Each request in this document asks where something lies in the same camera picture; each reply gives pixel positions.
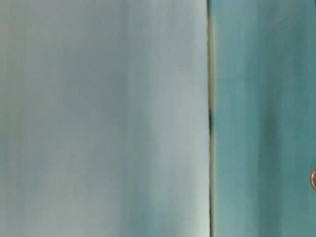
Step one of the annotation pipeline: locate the green table mat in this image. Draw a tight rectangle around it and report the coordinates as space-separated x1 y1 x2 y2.
209 0 316 237

